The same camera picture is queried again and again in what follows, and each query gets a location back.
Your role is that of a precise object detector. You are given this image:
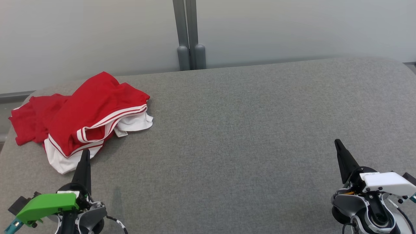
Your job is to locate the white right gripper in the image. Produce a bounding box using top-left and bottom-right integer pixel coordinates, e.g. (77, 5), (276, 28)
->
(334, 139), (416, 197)

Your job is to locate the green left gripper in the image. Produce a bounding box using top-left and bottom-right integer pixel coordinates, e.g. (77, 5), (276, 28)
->
(16, 149), (92, 227)

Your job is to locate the red white-trimmed shirt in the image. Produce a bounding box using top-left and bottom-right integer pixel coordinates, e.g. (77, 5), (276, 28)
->
(9, 71), (154, 175)

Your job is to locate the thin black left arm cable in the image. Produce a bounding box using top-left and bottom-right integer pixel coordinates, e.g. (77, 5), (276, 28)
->
(106, 214), (129, 234)

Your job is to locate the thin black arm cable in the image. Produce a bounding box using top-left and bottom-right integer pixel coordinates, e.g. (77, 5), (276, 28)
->
(106, 214), (129, 234)
(395, 206), (416, 234)

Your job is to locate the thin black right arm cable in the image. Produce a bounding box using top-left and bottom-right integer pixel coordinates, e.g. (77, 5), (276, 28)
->
(395, 206), (416, 234)

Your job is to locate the teal left camera plug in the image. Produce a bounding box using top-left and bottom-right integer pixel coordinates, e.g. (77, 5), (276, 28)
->
(4, 218), (23, 234)

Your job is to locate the grey floor rail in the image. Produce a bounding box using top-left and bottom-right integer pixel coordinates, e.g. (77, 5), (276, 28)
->
(0, 90), (35, 104)

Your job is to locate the grey partition post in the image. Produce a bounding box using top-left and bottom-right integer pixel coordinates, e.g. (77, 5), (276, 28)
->
(172, 0), (190, 71)
(185, 0), (207, 70)

